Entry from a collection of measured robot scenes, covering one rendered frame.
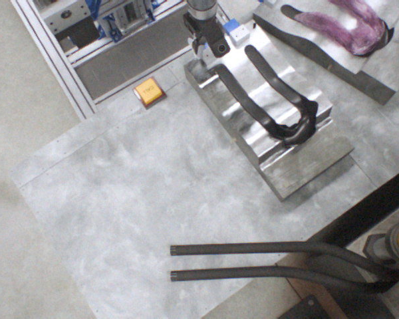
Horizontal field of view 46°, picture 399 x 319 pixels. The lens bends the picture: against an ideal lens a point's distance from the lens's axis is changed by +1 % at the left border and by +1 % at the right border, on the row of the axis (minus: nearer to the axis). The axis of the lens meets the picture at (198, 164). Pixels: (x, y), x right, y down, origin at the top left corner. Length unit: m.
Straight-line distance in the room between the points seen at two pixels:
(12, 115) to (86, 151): 1.10
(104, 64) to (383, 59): 1.28
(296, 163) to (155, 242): 0.47
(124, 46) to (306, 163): 1.21
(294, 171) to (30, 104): 1.56
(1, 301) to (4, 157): 0.68
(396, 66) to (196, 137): 0.62
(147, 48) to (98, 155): 0.91
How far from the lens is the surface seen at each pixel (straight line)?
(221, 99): 1.42
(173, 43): 2.29
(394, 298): 1.49
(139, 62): 2.26
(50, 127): 2.48
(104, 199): 1.46
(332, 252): 1.30
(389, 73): 1.50
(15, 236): 2.41
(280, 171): 1.39
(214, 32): 1.31
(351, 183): 1.48
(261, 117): 1.37
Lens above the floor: 2.19
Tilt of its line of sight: 75 degrees down
